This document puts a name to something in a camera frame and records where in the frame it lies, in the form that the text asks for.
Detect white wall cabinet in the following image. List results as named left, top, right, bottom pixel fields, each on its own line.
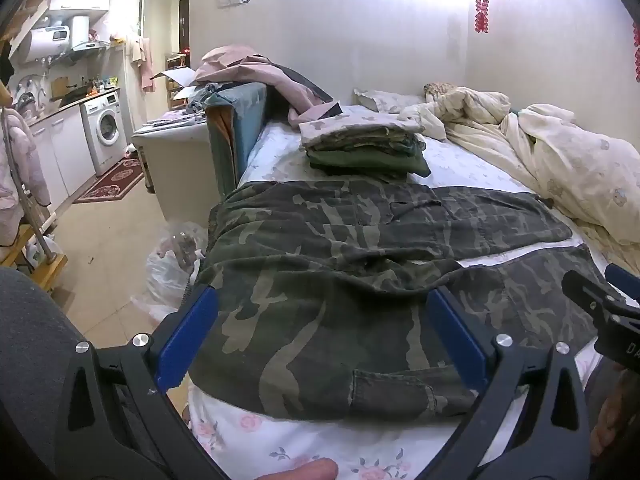
left=49, top=0, right=111, bottom=13

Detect dark wooden door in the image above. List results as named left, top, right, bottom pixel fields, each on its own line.
left=177, top=0, right=192, bottom=53

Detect dark grey garment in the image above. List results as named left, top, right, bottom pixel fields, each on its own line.
left=270, top=62, right=333, bottom=106

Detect person's left hand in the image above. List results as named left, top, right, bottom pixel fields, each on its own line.
left=254, top=457, right=337, bottom=480

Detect camouflage pants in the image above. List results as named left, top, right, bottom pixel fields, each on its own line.
left=187, top=180, right=613, bottom=421

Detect red patterned rug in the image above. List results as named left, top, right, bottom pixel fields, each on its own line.
left=72, top=157, right=146, bottom=205

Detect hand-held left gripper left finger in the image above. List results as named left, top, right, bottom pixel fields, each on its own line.
left=54, top=285, right=231, bottom=480

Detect stack of folded clothes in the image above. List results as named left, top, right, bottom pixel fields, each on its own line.
left=299, top=107, right=432, bottom=183

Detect clear plastic bag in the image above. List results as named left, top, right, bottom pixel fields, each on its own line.
left=131, top=222, right=208, bottom=323

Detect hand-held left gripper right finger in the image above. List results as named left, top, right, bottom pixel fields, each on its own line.
left=426, top=286, right=591, bottom=480

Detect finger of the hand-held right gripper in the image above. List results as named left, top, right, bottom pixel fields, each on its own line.
left=604, top=262, right=640, bottom=308
left=561, top=270, right=628, bottom=323

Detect white kitchen counter cabinets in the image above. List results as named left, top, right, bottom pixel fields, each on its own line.
left=27, top=87, right=121, bottom=211

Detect open white cardboard box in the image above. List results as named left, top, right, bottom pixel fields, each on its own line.
left=150, top=66, right=201, bottom=101

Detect floral pillow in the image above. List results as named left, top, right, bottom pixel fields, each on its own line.
left=354, top=87, right=426, bottom=113

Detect yellow wooden stool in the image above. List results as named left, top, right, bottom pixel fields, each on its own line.
left=0, top=225, right=68, bottom=293

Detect hanging pink towels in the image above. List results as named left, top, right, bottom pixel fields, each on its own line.
left=125, top=35, right=157, bottom=93

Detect person's right hand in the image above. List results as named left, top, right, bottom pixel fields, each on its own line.
left=590, top=372, right=640, bottom=461

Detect white washing machine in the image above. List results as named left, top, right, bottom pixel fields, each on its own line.
left=80, top=91, right=128, bottom=177

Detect pink clothes pile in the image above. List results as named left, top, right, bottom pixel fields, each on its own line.
left=192, top=45, right=343, bottom=126

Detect steel range hood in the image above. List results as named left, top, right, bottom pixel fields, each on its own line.
left=65, top=15, right=111, bottom=53

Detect cream duvet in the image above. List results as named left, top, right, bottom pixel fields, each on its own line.
left=400, top=85, right=640, bottom=261

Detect pink padded coat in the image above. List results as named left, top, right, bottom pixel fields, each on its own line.
left=0, top=110, right=51, bottom=248

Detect floral bed sheet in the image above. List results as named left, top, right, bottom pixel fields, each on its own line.
left=187, top=105, right=640, bottom=480

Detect white water heater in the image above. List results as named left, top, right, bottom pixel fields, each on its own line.
left=17, top=25, right=73, bottom=63

